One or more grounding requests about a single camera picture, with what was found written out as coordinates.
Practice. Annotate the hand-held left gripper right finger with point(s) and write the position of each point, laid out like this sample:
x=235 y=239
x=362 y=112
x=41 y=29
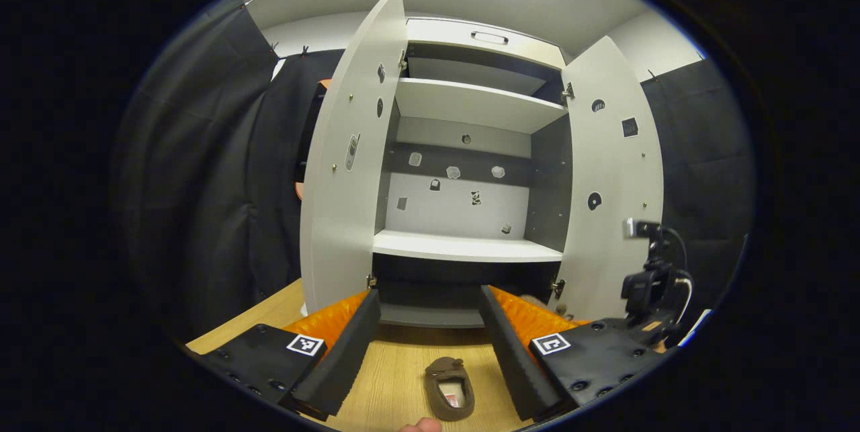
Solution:
x=510 y=358

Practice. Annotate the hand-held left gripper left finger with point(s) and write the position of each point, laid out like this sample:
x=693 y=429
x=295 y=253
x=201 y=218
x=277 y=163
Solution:
x=342 y=365

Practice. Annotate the white shoe cabinet door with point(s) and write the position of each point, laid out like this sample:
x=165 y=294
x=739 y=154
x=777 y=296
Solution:
x=615 y=163
x=342 y=203

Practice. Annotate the white shoe cabinet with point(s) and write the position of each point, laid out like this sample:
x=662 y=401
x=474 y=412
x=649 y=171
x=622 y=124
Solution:
x=470 y=106

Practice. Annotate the white cabinet shelf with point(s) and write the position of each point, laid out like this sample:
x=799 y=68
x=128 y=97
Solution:
x=470 y=103
x=463 y=246

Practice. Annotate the white cabinet drawer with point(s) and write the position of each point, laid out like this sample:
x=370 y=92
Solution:
x=443 y=34

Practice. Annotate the black backdrop cloth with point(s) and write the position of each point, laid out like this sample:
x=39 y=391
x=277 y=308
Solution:
x=201 y=170

